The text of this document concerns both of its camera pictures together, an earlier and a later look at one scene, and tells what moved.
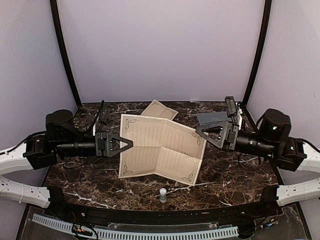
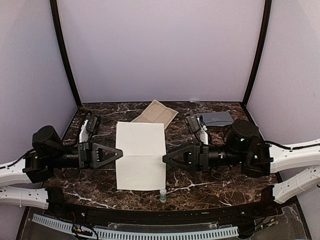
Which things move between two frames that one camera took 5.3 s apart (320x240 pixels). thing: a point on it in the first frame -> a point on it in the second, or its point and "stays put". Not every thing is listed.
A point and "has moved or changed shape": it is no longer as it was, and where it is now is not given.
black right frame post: x=263 y=39 stays put
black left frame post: x=61 y=39 stays put
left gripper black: x=107 y=138 -> x=88 y=155
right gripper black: x=230 y=132 -> x=198 y=157
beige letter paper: x=160 y=146 has moved or changed shape
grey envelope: x=208 y=118 stays put
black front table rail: x=55 y=199 stays put
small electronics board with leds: x=76 y=228 stays put
